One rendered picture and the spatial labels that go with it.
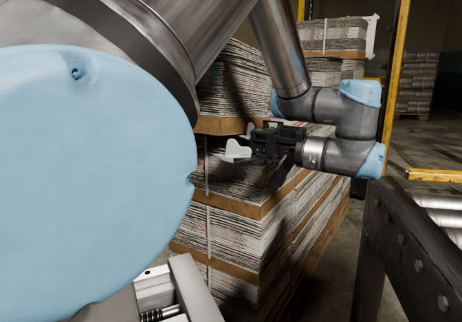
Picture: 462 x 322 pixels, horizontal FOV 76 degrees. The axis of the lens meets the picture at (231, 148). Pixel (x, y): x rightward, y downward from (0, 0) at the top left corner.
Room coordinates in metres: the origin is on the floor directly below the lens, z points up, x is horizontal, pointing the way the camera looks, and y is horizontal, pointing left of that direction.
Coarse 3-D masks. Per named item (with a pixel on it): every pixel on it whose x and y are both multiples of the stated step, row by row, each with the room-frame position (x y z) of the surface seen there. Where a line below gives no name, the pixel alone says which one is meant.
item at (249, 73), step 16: (224, 48) 0.72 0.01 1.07; (240, 48) 0.76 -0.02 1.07; (224, 64) 0.71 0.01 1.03; (240, 64) 0.76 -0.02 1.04; (256, 64) 0.84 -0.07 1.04; (208, 80) 0.72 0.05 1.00; (224, 80) 0.71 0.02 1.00; (240, 80) 0.77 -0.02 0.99; (256, 80) 0.86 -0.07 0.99; (208, 96) 0.71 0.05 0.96; (224, 96) 0.71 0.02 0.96; (240, 96) 0.77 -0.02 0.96; (256, 96) 0.86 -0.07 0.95; (208, 112) 0.71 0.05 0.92; (224, 112) 0.71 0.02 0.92; (240, 112) 0.77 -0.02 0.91; (256, 112) 0.86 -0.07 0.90
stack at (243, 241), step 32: (320, 128) 1.25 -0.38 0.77; (224, 192) 0.83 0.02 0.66; (256, 192) 0.77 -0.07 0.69; (320, 192) 1.32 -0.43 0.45; (192, 224) 0.91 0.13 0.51; (224, 224) 0.84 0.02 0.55; (256, 224) 0.77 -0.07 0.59; (288, 224) 0.97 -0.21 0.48; (320, 224) 1.38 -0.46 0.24; (224, 256) 0.83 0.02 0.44; (256, 256) 0.77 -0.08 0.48; (288, 256) 1.00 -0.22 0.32; (320, 256) 1.42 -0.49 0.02; (224, 288) 0.84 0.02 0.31; (256, 288) 0.78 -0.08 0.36; (256, 320) 0.77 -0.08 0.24
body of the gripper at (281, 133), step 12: (264, 120) 0.70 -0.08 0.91; (252, 132) 0.64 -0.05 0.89; (264, 132) 0.63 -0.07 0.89; (276, 132) 0.64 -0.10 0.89; (288, 132) 0.64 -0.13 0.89; (300, 132) 0.61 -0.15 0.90; (252, 144) 0.65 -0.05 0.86; (264, 144) 0.64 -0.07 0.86; (276, 144) 0.64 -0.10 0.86; (288, 144) 0.63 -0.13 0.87; (300, 144) 0.60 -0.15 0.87; (264, 156) 0.64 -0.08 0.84; (276, 156) 0.64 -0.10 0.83; (288, 156) 0.63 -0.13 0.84
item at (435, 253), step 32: (384, 192) 0.53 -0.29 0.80; (384, 224) 0.48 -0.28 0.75; (416, 224) 0.41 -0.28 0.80; (384, 256) 0.46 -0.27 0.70; (416, 256) 0.36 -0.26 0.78; (448, 256) 0.33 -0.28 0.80; (416, 288) 0.34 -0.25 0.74; (448, 288) 0.28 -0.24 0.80; (416, 320) 0.32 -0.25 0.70; (448, 320) 0.26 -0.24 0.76
